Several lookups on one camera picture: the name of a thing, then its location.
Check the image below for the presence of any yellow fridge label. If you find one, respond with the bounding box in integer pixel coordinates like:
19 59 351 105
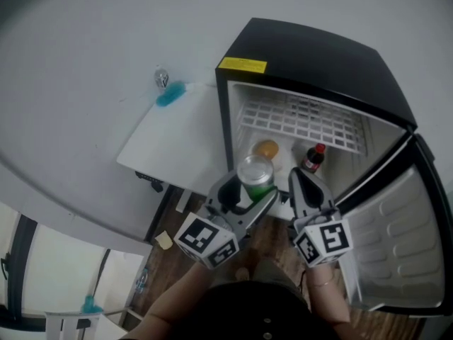
217 57 268 74

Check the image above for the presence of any blue duster brush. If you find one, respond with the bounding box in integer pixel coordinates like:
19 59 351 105
155 80 187 109

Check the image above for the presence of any person's olive trouser leg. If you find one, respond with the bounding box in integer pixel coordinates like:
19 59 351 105
247 259 307 299

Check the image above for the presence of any person's right forearm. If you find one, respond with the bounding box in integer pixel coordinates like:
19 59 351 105
305 262 352 329

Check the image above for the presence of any person's black top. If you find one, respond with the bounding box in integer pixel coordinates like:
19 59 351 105
119 280 319 340

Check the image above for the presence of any black mini fridge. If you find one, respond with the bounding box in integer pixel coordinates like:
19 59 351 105
214 17 453 319

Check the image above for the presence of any black table control box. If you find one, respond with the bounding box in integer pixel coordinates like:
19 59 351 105
134 171 167 193

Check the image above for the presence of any white table leg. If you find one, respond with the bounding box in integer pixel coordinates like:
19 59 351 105
175 188 194 214

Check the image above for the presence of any white stand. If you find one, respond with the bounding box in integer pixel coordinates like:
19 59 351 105
45 310 132 340

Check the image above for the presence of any white wire fridge shelf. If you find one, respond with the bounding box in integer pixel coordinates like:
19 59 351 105
239 93 367 155

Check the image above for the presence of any clear crumpled plastic bottle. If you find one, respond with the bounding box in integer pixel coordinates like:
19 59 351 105
135 267 150 294

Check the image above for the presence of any dark soda bottle red cap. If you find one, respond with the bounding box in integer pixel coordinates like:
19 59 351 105
300 142 327 174

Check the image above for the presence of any thin wrist bracelet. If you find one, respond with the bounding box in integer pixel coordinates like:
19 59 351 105
311 273 336 289

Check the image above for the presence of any green drink can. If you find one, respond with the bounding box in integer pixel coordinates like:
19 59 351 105
236 154 277 203

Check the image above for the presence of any white side table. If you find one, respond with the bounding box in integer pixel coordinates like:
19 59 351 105
116 81 228 191

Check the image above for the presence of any person's left forearm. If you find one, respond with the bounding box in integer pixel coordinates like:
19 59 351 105
140 260 215 340

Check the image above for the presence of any pale yellow sponge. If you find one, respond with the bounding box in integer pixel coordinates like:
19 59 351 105
154 229 174 251

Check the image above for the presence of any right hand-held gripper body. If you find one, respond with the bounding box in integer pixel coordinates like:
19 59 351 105
291 205 354 269

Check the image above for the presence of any black cable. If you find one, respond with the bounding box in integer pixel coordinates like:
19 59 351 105
91 248 112 298

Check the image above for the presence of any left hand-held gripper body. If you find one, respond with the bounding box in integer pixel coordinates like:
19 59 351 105
173 203 260 270

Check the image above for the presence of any black window frame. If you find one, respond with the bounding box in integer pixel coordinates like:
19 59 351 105
0 213 38 320

